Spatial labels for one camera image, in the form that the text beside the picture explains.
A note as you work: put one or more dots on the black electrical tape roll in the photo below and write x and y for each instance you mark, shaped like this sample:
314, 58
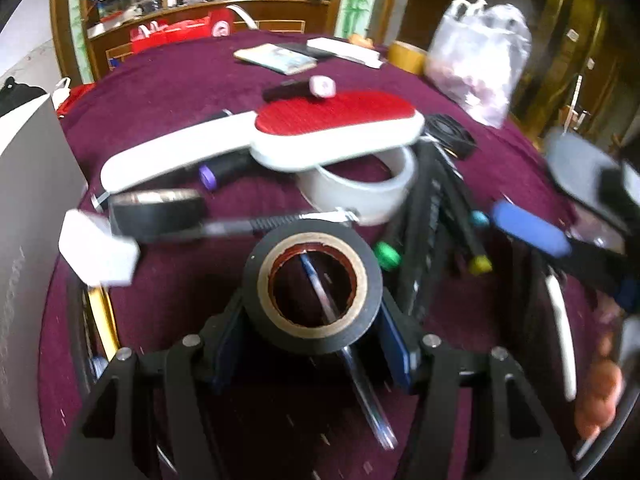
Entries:
155, 215
310, 232

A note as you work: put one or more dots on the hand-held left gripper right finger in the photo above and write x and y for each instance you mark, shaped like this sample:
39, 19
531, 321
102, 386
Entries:
400, 355

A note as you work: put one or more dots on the clear wide tape roll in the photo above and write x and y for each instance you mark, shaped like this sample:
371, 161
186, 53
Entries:
350, 195

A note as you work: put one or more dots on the wooden cabinet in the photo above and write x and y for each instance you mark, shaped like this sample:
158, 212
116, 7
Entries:
280, 10

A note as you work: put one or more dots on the black marker purple cap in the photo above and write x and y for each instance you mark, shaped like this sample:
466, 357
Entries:
220, 172

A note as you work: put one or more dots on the small black fan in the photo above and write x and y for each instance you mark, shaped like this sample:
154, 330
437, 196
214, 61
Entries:
450, 135

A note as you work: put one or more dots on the black marker white cap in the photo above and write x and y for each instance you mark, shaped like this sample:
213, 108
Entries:
290, 91

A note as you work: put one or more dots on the white plastic bag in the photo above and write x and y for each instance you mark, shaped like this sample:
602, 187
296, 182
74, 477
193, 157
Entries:
480, 60

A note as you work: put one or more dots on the bamboo print panel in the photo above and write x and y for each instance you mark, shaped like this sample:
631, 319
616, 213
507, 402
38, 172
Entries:
356, 0

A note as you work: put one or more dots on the small orange object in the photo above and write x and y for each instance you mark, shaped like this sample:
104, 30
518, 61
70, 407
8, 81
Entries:
360, 41

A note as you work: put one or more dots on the paperback book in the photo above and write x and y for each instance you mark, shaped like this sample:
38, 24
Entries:
275, 59

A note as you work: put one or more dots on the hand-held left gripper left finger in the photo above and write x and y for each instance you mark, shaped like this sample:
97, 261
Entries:
227, 340

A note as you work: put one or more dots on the long white box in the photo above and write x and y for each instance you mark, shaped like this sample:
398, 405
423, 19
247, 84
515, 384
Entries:
350, 52

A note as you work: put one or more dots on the clear blue pen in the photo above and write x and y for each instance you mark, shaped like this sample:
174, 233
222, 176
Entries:
372, 410

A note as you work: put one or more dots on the white cardboard box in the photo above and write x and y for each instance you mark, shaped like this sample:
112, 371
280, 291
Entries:
30, 210

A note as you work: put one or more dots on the black marker teal cap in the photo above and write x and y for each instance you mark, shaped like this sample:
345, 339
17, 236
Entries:
479, 219

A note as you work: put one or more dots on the white power adapter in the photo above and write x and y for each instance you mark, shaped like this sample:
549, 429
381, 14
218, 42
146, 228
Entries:
97, 252

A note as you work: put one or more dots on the black metal-tipped tool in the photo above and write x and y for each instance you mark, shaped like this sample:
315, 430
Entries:
270, 223

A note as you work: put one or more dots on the black marker green cap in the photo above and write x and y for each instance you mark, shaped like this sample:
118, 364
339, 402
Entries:
387, 256

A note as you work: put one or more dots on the red paper bag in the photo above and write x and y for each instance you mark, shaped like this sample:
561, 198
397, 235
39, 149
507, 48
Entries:
185, 30
75, 97

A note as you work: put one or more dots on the black garment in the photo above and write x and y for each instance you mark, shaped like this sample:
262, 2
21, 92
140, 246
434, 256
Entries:
20, 95

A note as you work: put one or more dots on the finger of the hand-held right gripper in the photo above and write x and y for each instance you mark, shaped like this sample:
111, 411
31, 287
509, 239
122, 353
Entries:
627, 296
530, 232

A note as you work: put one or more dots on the person's right hand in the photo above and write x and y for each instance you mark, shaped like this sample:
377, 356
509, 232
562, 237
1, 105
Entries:
600, 385

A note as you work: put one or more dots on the black marker yellow cap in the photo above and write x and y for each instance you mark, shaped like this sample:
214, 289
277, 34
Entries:
480, 264

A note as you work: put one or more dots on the brown packing tape roll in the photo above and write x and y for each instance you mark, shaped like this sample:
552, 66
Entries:
407, 56

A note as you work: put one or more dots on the maroon tablecloth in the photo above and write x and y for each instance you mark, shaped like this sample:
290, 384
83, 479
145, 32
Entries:
175, 100

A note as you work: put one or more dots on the white lint brush red pad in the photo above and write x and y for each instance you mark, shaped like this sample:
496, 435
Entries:
175, 160

